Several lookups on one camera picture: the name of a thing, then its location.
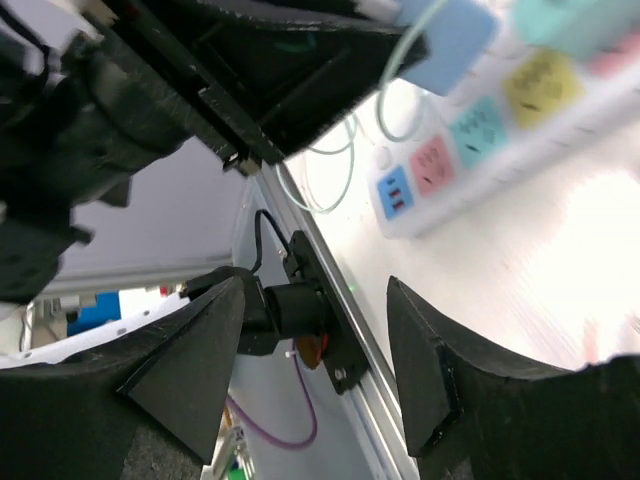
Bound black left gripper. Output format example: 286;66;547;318
0;0;241;306

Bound teal charger cable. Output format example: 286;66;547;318
274;0;449;215

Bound aluminium front rail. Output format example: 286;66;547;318
44;157;418;479

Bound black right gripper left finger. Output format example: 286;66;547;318
1;278;245;479

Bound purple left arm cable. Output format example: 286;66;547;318
224;352;319;451

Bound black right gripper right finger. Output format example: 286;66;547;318
386;278;639;479

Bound blue charger plug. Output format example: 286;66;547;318
401;0;498;96

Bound teal charger plug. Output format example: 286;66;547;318
509;0;639;60

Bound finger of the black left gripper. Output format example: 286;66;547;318
103;1;404;165

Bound white multicolour power strip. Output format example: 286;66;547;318
369;26;639;238

